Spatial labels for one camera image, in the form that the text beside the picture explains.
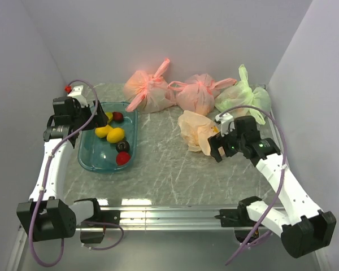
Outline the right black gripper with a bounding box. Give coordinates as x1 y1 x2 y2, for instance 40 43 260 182
207 123 245 162

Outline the teal plastic tray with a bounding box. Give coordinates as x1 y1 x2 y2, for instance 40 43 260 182
77 102 138 173

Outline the yellow fake mango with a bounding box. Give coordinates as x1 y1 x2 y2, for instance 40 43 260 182
105 112 113 124

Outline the yellow fake lemon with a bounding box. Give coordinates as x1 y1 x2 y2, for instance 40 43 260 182
106 128 125 144

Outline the orange printed plastic bag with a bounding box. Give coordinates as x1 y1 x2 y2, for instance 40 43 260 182
177 110 219 156

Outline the dark red fake fruit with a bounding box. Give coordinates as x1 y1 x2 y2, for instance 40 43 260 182
112 112 124 123

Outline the dark purple fake mangosteen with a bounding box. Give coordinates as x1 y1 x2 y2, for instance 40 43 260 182
115 140 131 153

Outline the red fake apple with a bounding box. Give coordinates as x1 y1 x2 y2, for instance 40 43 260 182
116 151 131 166

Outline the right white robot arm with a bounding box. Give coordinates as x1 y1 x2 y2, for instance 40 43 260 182
208 113 336 258

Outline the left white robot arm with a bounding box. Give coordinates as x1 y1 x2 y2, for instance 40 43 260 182
16 97 108 242

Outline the middle pink tied bag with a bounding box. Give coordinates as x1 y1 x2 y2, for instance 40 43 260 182
168 73 237 116

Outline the pink tied bag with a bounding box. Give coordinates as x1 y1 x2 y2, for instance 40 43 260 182
123 58 176 113
168 73 237 116

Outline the green tied bag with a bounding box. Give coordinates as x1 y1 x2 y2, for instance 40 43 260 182
215 64 271 113

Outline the left pink tied bag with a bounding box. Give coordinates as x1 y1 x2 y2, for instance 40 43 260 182
123 58 176 113

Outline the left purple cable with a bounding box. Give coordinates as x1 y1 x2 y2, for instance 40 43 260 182
28 80 125 267

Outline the purple cable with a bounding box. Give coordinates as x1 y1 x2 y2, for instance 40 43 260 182
219 105 289 266
28 80 125 267

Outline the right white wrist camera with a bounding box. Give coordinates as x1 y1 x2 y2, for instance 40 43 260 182
215 112 234 136

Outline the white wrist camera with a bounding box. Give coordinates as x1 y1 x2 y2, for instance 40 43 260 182
215 112 234 136
68 85 88 107

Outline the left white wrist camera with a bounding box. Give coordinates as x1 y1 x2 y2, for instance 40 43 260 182
68 85 88 107

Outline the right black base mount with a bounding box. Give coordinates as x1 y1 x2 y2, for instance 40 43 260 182
214 209 255 243

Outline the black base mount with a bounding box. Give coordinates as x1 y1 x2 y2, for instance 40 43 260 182
77 209 121 245
214 209 255 243

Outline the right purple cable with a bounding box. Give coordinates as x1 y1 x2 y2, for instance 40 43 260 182
219 105 289 266

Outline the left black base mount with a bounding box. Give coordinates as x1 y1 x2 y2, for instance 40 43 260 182
77 209 121 245

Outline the aluminium rail frame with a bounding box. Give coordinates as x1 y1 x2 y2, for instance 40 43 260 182
5 83 331 271

